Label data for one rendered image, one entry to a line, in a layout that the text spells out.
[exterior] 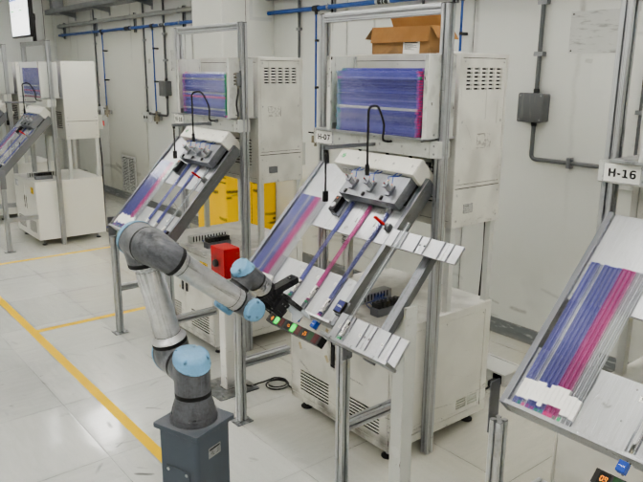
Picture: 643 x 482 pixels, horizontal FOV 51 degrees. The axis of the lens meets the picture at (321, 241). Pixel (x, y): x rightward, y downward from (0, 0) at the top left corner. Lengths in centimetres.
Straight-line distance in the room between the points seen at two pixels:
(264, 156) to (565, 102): 173
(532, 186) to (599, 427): 247
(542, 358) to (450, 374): 112
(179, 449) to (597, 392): 126
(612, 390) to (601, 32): 242
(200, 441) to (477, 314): 151
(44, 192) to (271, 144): 334
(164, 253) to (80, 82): 499
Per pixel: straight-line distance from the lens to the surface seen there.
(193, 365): 215
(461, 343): 316
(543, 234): 423
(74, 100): 690
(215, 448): 229
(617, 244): 226
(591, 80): 402
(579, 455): 239
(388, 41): 332
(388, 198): 271
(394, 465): 268
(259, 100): 393
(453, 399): 324
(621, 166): 227
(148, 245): 203
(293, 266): 289
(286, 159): 406
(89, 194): 702
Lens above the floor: 164
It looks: 14 degrees down
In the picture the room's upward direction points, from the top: straight up
